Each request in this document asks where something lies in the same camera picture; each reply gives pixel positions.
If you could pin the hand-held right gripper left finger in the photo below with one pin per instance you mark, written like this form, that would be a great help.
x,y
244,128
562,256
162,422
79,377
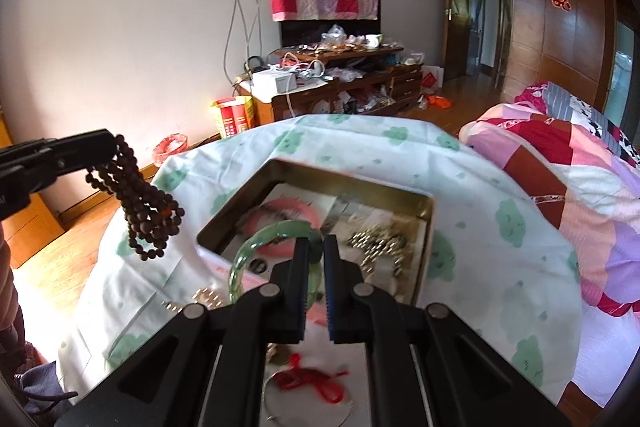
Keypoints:
x,y
292,302

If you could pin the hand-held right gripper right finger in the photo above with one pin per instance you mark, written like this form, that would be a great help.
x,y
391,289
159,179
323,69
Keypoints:
x,y
345,307

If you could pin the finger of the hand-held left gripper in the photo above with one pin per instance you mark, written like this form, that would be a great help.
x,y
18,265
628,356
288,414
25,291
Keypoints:
x,y
80,152

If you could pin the green jade bangle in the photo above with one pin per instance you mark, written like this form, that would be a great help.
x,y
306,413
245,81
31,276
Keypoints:
x,y
245,257

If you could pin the pink bangle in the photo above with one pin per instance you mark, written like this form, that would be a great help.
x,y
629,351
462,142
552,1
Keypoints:
x,y
305,212

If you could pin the pink metal tin box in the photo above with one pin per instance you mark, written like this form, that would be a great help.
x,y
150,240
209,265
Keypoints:
x,y
240,207

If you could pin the person's left forearm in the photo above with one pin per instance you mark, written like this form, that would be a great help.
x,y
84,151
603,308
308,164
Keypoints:
x,y
7,287

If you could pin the small gold ornament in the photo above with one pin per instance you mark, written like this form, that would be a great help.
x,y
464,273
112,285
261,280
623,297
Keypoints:
x,y
280,354

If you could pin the waste bin with red bag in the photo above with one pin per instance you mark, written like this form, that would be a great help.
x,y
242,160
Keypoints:
x,y
170,149

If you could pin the printed paper booklet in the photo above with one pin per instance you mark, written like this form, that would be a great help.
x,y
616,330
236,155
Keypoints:
x,y
345,212

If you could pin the white cloth with green clouds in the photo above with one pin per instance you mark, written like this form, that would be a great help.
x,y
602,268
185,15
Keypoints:
x,y
490,267

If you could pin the red and yellow bag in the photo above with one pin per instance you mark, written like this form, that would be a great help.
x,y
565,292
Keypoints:
x,y
232,117

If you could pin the person's dark blue clothing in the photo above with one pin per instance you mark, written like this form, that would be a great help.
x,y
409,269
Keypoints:
x,y
42,382

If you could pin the white box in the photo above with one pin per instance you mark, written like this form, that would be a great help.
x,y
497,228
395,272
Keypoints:
x,y
272,86

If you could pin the orange plastic bag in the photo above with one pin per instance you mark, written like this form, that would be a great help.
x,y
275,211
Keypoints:
x,y
437,101

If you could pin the brown wooden television cabinet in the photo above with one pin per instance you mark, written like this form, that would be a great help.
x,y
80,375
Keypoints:
x,y
407,79

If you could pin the red and white paper bag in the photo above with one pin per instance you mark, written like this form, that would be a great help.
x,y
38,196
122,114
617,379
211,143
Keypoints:
x,y
432,78

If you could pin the pink bed sheet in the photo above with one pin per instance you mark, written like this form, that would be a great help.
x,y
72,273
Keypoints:
x,y
595,342

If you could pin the black television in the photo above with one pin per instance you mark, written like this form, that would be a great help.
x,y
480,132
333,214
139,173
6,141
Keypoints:
x,y
305,34

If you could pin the patchwork quilt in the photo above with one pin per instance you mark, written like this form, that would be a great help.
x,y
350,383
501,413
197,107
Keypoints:
x,y
575,187

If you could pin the white mug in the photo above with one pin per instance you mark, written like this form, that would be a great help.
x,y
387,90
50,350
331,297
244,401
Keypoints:
x,y
373,41

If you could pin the brown wooden door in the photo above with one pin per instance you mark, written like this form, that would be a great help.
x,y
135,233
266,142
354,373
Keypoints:
x,y
456,17

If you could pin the brown wooden wardrobe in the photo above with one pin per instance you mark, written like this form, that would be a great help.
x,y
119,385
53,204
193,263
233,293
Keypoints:
x,y
575,47

